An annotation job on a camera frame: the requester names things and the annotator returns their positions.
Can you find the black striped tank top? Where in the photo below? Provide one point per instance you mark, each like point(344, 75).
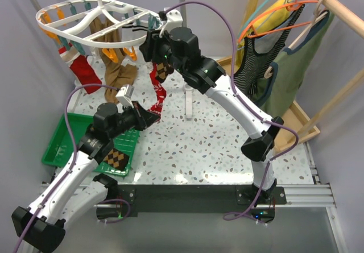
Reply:
point(259, 53)

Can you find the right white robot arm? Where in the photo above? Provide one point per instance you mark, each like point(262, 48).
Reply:
point(179, 48)

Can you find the yellow shirt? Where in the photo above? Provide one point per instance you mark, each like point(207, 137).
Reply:
point(266, 23)

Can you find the tan plain sock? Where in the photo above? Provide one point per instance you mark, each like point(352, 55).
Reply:
point(116, 74)

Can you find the white round clip hanger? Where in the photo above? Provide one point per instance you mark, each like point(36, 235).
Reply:
point(115, 28)

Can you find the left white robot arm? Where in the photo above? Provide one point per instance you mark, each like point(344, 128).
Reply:
point(44, 222)

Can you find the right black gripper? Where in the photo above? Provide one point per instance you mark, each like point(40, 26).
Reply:
point(149, 48)

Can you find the green tank top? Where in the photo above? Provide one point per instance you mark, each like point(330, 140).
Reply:
point(275, 95)

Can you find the wooden clothes hanger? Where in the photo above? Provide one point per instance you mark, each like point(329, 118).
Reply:
point(310, 22)

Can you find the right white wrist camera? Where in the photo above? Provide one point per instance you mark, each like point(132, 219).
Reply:
point(170, 20)

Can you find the white striped sock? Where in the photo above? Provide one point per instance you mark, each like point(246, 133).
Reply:
point(132, 31)

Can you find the wooden clothes rack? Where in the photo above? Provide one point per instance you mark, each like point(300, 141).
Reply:
point(307, 127)

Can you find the red christmas sock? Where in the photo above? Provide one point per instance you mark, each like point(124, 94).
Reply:
point(78, 64)
point(159, 91)

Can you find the orange clothes hanger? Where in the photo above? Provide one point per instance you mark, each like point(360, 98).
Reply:
point(289, 6)

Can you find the brown argyle sock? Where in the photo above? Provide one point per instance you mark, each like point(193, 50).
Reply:
point(117, 159)
point(163, 71)

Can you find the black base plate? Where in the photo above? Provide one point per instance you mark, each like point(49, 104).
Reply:
point(178, 199)

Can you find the brown argyle sock back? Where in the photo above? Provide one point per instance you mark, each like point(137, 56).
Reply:
point(163, 71)

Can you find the green plastic tray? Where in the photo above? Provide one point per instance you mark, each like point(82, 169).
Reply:
point(60, 148)

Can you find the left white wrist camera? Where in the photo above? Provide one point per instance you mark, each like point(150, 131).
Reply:
point(124, 95)

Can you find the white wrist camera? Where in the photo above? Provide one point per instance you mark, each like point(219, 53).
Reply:
point(170, 20)
point(124, 95)

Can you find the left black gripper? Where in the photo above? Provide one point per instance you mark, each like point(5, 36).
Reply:
point(144, 119)

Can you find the brown argyle sock front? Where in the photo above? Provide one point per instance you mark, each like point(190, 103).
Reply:
point(117, 159)

